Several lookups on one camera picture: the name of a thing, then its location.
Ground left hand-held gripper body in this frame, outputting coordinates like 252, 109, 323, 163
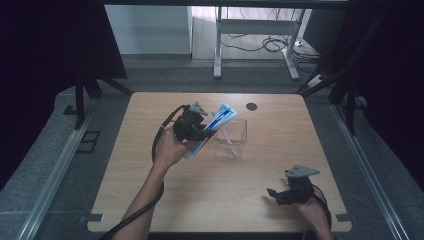
172, 101, 210, 143

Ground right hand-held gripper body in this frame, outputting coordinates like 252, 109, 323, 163
281, 164, 321, 205

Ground blue white toothpaste tube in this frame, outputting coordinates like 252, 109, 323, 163
183, 102, 239, 160

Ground clear plastic container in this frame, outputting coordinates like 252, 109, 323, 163
213, 118, 248, 159

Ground person's right hand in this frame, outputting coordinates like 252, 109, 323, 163
297, 187, 332, 232

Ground person's left hand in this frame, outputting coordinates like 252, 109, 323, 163
153, 126, 198, 170

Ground black metal stand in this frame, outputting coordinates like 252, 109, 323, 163
63, 71, 134, 131
296, 9, 384, 136

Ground white power strip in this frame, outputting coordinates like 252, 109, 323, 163
306, 74, 326, 89

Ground black overhead beam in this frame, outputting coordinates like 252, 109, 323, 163
103, 0, 349, 10

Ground dark curtain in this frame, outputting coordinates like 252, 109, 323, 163
333, 0, 424, 183
0, 0, 128, 191

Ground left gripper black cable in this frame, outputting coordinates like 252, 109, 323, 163
98, 104, 191, 240

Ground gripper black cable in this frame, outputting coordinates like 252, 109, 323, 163
311, 184, 333, 231
98, 104, 191, 240

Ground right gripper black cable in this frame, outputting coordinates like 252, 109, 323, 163
311, 184, 333, 231

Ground aluminium floor rail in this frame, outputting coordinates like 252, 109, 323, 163
14, 109, 96, 240
331, 103, 413, 240

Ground white desk frame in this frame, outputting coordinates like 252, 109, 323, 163
213, 6, 306, 81

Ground black floor cables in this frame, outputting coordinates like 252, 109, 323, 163
219, 8, 322, 74

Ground black floor bracket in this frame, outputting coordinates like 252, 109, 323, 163
76, 130, 101, 154

